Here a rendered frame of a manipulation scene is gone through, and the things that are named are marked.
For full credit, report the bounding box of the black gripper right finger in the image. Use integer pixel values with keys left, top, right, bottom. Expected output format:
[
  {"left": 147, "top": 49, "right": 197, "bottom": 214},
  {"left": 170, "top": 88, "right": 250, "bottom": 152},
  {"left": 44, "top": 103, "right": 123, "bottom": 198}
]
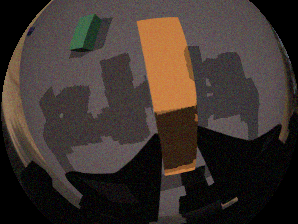
[{"left": 197, "top": 124, "right": 282, "bottom": 204}]

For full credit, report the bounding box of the purple cube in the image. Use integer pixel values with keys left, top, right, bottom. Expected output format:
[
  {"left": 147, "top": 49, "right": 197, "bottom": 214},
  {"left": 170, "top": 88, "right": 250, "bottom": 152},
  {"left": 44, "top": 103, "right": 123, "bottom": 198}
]
[{"left": 27, "top": 27, "right": 33, "bottom": 36}]

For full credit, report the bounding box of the orange bar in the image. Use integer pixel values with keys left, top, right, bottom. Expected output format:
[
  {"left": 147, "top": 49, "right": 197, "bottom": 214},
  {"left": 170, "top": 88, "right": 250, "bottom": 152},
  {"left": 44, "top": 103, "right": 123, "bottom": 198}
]
[{"left": 137, "top": 18, "right": 198, "bottom": 176}]

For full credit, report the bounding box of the green rectangular block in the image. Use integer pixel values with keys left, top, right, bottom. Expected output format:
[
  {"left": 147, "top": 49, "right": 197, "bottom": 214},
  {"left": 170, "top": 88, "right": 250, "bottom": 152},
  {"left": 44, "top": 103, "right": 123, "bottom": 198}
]
[{"left": 69, "top": 14, "right": 102, "bottom": 52}]

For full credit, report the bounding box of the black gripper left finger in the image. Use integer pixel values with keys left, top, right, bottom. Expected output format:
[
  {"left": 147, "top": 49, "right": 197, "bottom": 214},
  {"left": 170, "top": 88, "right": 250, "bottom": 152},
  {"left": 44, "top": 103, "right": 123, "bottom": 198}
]
[{"left": 65, "top": 133, "right": 162, "bottom": 222}]

